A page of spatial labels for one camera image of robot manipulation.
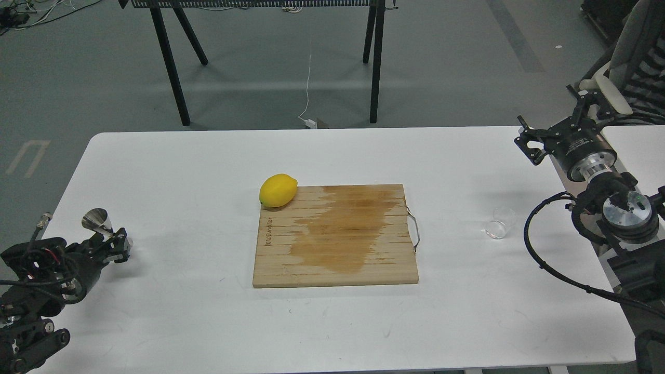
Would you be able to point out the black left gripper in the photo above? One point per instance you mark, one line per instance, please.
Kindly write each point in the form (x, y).
(68, 273)

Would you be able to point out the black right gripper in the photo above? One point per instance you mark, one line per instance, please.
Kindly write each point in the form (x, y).
(584, 153)

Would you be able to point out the steel double jigger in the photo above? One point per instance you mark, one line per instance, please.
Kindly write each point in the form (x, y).
(98, 220)

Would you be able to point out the small clear glass cup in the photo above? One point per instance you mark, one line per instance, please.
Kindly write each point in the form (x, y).
(504, 218)

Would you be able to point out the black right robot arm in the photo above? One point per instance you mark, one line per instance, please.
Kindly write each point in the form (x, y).
(610, 211)

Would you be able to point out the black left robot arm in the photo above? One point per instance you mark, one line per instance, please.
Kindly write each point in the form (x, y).
(28, 334)

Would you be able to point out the white side table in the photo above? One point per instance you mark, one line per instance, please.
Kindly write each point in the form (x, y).
(641, 151)

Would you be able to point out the yellow lemon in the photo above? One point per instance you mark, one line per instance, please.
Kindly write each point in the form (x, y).
(278, 190)

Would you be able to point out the wooden cutting board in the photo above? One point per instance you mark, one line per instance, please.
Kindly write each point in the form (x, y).
(336, 235)

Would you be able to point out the white charger plug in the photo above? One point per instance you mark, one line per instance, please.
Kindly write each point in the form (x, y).
(311, 124)

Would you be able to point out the black metal frame table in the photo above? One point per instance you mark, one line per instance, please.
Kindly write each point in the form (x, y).
(277, 45)

